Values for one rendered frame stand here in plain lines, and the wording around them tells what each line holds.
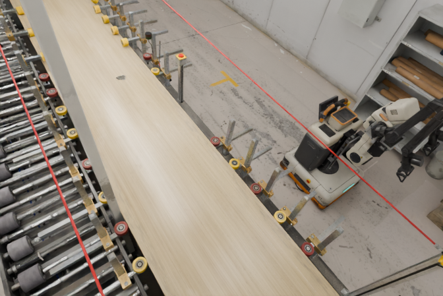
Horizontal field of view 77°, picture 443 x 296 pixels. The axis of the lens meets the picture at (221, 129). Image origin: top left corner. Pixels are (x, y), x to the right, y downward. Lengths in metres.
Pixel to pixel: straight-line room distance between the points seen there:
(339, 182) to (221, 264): 1.73
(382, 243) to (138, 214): 2.43
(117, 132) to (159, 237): 0.90
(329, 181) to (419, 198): 1.24
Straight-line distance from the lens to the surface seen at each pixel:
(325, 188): 3.01
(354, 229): 3.29
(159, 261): 1.79
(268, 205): 2.22
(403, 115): 2.40
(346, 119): 2.77
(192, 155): 2.11
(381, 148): 2.56
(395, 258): 3.40
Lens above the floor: 2.63
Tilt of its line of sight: 49 degrees down
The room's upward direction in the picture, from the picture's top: 10 degrees clockwise
